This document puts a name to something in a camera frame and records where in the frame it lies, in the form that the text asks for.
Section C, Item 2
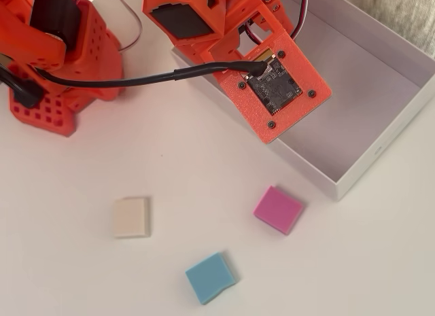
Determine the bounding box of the orange gripper with sticker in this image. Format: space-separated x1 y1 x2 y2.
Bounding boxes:
141 0 295 72

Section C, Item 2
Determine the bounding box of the white cardboard box bin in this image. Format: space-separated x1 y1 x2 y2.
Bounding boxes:
169 0 435 203

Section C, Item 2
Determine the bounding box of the pink foam cuboid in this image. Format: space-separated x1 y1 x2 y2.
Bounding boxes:
251 184 305 236

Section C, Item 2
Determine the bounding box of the white foam cuboid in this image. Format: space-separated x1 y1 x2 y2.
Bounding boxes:
112 196 152 239

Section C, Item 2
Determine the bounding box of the blue foam cuboid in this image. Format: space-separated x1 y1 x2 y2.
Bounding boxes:
184 251 237 306

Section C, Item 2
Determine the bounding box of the beige woven curtain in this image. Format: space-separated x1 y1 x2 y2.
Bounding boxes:
334 0 435 58

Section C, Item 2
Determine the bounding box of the gripper servo wire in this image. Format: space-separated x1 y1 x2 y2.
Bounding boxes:
245 0 311 47

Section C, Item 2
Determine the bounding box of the thin looping motor wire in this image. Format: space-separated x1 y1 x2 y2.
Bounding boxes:
110 0 144 54

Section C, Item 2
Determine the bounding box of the wrist camera on orange mount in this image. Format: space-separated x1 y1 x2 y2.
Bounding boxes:
200 33 333 145

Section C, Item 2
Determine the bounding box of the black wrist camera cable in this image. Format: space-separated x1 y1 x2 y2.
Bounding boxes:
0 60 266 109

